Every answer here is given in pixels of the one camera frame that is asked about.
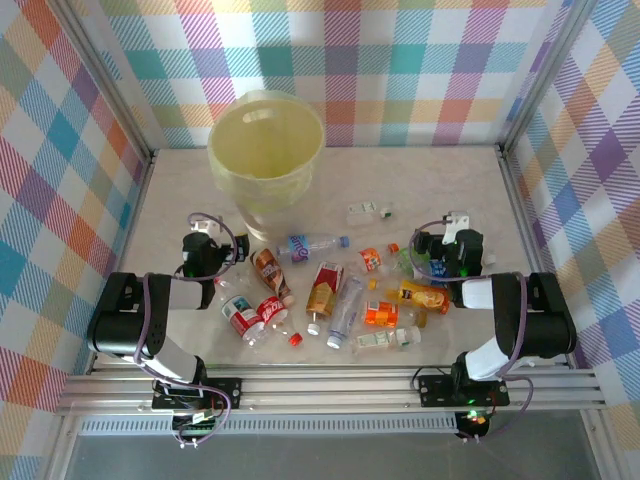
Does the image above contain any pale yellow lined bin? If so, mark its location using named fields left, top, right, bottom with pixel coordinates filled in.
left=207, top=89, right=326, bottom=242

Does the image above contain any blue label bottle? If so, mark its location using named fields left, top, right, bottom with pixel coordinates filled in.
left=427, top=252, right=497, bottom=287

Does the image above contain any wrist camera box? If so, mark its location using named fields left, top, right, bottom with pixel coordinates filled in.
left=188, top=213, right=225, bottom=247
left=442, top=210, right=473, bottom=246

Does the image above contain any red gold label bottle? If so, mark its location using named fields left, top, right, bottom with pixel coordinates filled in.
left=305, top=260, right=347, bottom=337

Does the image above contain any brown label bottle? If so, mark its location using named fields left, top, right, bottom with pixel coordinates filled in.
left=249, top=248, right=295, bottom=307

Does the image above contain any clear bottle white red label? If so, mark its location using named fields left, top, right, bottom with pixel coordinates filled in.
left=213, top=276, right=269, bottom=347

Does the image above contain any clear bottle green white label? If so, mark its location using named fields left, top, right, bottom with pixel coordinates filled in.
left=353, top=325, right=423, bottom=352

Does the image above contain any red cola label bottle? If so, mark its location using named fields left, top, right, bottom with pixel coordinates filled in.
left=256, top=294, right=305, bottom=348

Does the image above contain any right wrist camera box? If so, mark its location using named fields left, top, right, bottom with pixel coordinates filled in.
left=442, top=210, right=473, bottom=246

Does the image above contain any yellow orange juice bottle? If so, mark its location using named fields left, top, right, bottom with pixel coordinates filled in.
left=368, top=277, right=451, bottom=317

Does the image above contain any small orange label bottle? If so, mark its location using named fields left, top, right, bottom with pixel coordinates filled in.
left=356, top=242, right=401, bottom=275

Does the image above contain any clear bottle blue cap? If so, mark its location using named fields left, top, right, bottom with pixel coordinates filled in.
left=276, top=232, right=351, bottom=266

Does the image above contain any clear crushed bottle white cap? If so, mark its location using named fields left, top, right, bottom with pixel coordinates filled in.
left=326, top=274, right=365, bottom=350

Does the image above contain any aluminium side rail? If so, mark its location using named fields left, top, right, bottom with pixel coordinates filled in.
left=84, top=148, right=159, bottom=376
left=496, top=143, right=576, bottom=371

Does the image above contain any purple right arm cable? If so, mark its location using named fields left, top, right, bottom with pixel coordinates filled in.
left=408, top=218, right=535, bottom=417

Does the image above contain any aluminium frame rail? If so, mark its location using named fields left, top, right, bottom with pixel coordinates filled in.
left=54, top=367, right=609, bottom=417

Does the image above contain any clear bottle small green label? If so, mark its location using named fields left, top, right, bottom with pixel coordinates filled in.
left=346, top=198, right=395, bottom=227

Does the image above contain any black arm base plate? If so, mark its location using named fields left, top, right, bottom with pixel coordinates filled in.
left=417, top=372, right=511, bottom=408
left=151, top=377, right=245, bottom=412

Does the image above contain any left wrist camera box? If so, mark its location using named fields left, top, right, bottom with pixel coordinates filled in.
left=188, top=213, right=225, bottom=247

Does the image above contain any aluminium upright post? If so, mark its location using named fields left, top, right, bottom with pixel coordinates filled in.
left=498, top=0, right=599, bottom=157
left=59, top=0, right=157, bottom=162

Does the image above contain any perforated grey cable duct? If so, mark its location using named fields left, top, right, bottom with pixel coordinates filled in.
left=78, top=417, right=460, bottom=437

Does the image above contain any orange white label bottle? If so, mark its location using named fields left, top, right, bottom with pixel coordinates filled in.
left=363, top=298, right=430, bottom=329

